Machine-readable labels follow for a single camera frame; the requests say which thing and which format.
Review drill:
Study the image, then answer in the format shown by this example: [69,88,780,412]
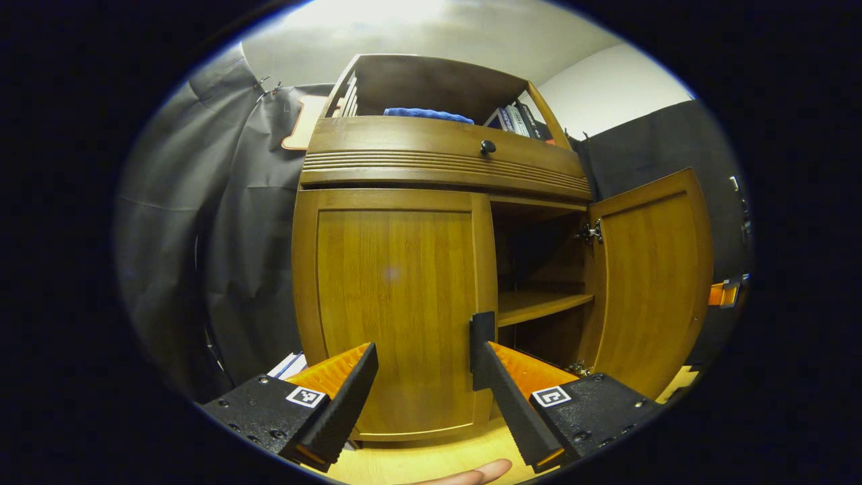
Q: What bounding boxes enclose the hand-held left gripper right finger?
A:
[482,341,665,474]

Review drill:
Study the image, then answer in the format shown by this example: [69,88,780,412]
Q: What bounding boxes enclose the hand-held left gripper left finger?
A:
[200,342,380,474]

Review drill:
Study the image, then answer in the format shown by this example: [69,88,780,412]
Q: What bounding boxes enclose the wooden shoe cabinet door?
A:
[583,167,715,399]
[292,189,499,443]

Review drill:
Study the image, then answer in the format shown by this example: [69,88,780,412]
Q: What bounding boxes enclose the wooden double-door shoe cabinet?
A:
[291,54,715,449]

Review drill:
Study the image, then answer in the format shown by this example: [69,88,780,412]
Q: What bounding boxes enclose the wooden cabinet shelf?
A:
[497,290,595,328]

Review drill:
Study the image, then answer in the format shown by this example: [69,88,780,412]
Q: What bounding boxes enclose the wooden cabinet drawer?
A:
[300,116,593,201]

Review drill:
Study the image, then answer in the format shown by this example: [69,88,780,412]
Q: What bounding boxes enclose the white printed box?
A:
[267,351,308,380]

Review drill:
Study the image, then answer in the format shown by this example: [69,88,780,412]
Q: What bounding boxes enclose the black book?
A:
[517,101,548,141]

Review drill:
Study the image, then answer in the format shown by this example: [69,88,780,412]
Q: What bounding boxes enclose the grey book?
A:
[505,104,531,137]

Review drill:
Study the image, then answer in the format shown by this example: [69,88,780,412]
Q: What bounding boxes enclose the blue folded towel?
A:
[383,107,475,125]

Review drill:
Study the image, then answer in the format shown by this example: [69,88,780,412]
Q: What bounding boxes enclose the black door handle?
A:
[469,311,497,391]

